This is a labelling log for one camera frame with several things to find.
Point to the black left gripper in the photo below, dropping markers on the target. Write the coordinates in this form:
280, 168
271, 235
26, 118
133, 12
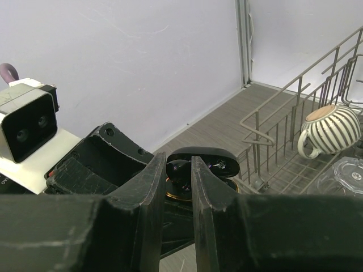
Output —
105, 160

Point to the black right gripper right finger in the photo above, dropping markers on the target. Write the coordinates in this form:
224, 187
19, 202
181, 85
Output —
251, 232

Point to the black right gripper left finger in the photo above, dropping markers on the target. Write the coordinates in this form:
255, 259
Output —
121, 231

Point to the black earbud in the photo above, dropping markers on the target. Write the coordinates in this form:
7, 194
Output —
179, 173

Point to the clear drinking glass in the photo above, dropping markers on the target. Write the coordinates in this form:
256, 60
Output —
344, 178

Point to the striped beige mug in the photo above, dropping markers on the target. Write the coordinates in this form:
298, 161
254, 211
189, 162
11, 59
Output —
328, 130

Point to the grey wire dish rack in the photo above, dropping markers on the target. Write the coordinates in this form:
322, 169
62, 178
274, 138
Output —
271, 163

